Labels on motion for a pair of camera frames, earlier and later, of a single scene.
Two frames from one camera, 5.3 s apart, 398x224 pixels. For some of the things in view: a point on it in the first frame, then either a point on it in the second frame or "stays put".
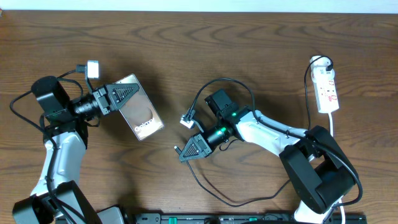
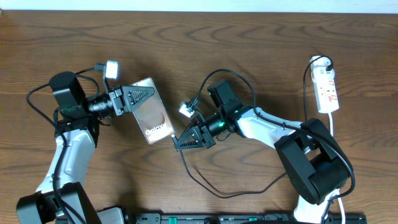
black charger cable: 285,183 to 254,192
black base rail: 334,218 stays put
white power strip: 323,74 stays put
